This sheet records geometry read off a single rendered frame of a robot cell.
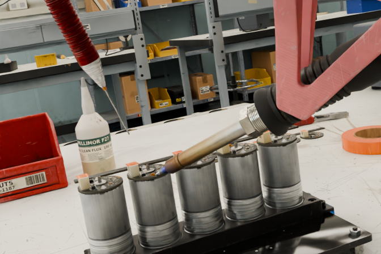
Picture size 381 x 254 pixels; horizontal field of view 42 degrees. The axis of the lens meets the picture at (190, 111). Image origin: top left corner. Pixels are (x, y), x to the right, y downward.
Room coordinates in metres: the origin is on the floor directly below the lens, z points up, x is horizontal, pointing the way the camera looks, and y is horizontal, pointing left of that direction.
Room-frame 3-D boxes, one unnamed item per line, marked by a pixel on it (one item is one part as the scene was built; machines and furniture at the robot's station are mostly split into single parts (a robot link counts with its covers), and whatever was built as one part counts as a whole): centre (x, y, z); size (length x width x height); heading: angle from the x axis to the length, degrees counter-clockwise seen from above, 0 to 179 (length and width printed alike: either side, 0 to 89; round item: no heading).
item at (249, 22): (3.00, -0.45, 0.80); 0.15 x 0.12 x 0.10; 39
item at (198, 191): (0.28, 0.00, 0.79); 0.02 x 0.02 x 0.05
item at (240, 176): (0.29, -0.02, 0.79); 0.02 x 0.02 x 0.05
